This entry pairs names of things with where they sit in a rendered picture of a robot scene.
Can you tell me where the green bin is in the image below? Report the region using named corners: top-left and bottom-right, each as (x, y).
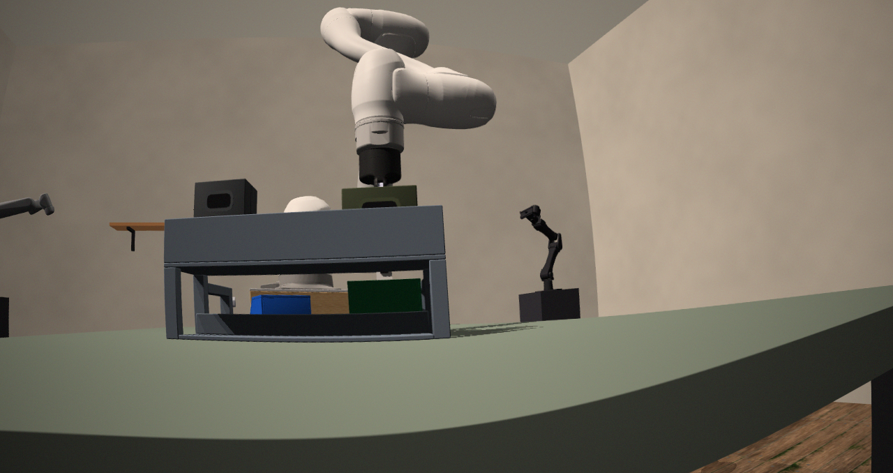
top-left (347, 278), bottom-right (423, 313)

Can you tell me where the blue bin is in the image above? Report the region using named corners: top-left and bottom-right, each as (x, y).
top-left (250, 295), bottom-right (311, 314)

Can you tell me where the olive green case with orange latches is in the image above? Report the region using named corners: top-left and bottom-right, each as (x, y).
top-left (342, 185), bottom-right (418, 209)

